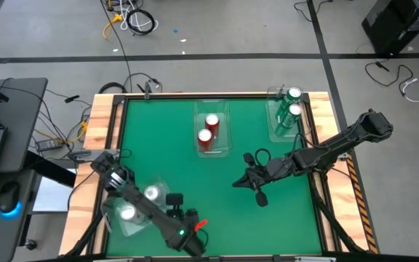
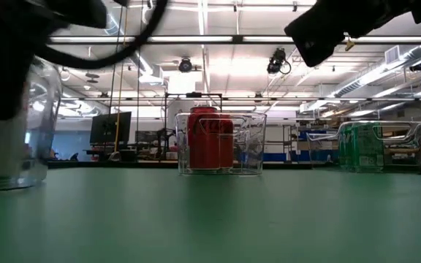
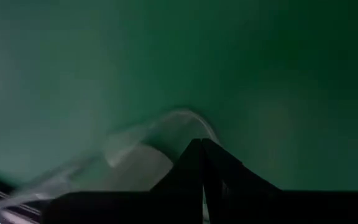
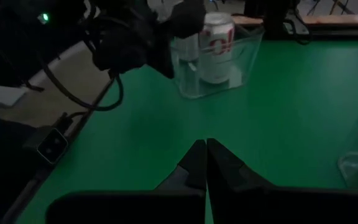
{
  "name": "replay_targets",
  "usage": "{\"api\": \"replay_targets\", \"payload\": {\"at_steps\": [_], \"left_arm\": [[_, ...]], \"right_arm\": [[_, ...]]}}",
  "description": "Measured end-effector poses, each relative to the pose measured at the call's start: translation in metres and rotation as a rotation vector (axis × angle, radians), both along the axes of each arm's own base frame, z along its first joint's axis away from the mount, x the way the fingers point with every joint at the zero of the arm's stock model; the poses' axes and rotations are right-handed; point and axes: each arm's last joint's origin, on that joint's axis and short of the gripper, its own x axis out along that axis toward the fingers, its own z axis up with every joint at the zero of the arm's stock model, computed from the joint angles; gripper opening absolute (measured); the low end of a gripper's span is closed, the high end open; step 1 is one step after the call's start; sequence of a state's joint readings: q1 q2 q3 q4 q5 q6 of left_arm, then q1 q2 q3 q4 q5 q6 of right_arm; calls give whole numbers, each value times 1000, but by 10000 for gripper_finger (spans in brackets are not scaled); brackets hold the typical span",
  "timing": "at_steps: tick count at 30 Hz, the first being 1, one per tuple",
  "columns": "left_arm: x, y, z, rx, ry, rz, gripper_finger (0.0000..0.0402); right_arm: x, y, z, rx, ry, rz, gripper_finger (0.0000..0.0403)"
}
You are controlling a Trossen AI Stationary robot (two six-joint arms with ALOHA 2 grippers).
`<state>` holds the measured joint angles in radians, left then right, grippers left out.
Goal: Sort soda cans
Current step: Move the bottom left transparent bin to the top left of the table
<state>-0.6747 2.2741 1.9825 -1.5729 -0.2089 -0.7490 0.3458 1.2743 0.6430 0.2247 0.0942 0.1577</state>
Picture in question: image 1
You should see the black floor cable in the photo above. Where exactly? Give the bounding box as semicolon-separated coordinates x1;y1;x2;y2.
364;60;414;96

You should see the black computer mouse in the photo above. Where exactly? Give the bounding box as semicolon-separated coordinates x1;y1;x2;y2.
0;180;24;221

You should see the black coiled cable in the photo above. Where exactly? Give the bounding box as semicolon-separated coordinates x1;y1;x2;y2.
126;9;156;36

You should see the white board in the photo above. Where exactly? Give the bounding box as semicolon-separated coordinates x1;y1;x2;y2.
32;173;79;213

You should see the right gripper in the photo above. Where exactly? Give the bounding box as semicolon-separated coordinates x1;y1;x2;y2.
232;152;274;207

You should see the green Sprite soda can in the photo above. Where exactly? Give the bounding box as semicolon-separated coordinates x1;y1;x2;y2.
278;86;303;112
274;103;303;128

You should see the yellow black hazard tape strip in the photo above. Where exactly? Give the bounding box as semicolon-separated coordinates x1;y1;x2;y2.
345;155;379;255

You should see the red tape strip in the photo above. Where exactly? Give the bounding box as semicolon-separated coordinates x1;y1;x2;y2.
193;218;209;233

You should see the wooden table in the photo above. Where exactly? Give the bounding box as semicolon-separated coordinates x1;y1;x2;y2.
58;91;380;258

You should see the black power strip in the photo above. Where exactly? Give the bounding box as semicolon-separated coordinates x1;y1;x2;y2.
34;138;64;153

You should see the yellow extension cable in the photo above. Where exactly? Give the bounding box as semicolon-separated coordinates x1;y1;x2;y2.
102;13;124;40

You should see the silver Diet Coke can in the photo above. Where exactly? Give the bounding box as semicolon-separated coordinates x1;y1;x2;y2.
118;203;140;225
143;184;167;208

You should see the white coiled cable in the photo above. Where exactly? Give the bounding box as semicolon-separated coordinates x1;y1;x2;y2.
119;0;159;32

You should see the black computer tower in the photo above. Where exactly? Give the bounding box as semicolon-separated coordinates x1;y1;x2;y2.
361;0;419;56

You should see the red Coca-Cola can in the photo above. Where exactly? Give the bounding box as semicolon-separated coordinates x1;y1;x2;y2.
196;128;214;153
204;113;220;138

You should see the black table frame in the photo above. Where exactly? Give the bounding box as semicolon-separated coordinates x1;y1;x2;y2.
85;92;345;262

